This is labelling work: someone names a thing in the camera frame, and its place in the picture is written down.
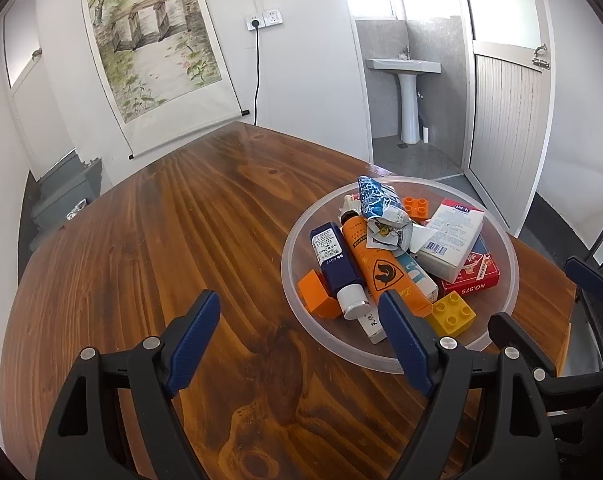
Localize slatted bathroom door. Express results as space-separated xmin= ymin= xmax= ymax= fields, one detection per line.
xmin=456 ymin=0 xmax=557 ymax=233

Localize white box with red edge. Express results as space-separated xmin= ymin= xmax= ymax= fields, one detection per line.
xmin=416 ymin=198 xmax=486 ymax=283

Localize orange tube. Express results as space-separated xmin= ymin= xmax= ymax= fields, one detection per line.
xmin=340 ymin=214 xmax=416 ymax=308

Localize landscape wall scroll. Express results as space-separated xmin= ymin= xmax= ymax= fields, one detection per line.
xmin=79 ymin=0 xmax=250 ymax=161

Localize wooden desktop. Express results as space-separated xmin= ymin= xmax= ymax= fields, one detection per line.
xmin=0 ymin=121 xmax=579 ymax=480

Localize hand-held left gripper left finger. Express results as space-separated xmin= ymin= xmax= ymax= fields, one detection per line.
xmin=36 ymin=289 xmax=221 ymax=480

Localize orange toy brick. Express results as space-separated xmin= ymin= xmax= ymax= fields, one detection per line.
xmin=298 ymin=269 xmax=343 ymax=318
xmin=402 ymin=196 xmax=432 ymax=221

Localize light blue carton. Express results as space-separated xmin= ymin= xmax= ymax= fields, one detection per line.
xmin=396 ymin=250 xmax=439 ymax=318

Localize metal door latch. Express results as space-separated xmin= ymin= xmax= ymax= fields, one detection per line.
xmin=531 ymin=44 xmax=552 ymax=73

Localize dark blue cosmetic tube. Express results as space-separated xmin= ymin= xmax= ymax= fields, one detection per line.
xmin=310 ymin=224 xmax=371 ymax=321

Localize black power cable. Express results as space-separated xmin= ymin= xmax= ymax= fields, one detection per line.
xmin=253 ymin=25 xmax=261 ymax=126

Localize red playing card box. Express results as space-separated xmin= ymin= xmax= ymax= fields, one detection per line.
xmin=439 ymin=237 xmax=501 ymax=297

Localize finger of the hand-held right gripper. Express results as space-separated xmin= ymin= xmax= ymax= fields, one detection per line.
xmin=564 ymin=256 xmax=603 ymax=306
xmin=487 ymin=311 xmax=562 ymax=381

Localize grey staircase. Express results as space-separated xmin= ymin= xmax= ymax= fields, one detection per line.
xmin=32 ymin=149 xmax=104 ymax=251

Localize small white tube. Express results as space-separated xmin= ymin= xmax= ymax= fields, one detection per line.
xmin=359 ymin=307 xmax=388 ymax=345

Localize blue snack wrapper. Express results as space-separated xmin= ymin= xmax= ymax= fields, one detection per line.
xmin=357 ymin=175 xmax=415 ymax=253

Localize white pedestal sink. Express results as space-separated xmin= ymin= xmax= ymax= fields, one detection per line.
xmin=365 ymin=47 xmax=441 ymax=145

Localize clear plastic bowl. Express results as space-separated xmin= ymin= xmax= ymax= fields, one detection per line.
xmin=280 ymin=176 xmax=519 ymax=375

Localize yellow toy brick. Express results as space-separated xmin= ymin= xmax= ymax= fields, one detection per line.
xmin=428 ymin=291 xmax=477 ymax=336

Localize white door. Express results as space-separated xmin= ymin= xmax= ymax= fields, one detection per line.
xmin=2 ymin=0 xmax=82 ymax=181

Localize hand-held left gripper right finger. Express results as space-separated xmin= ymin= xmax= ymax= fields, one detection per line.
xmin=376 ymin=290 xmax=562 ymax=480

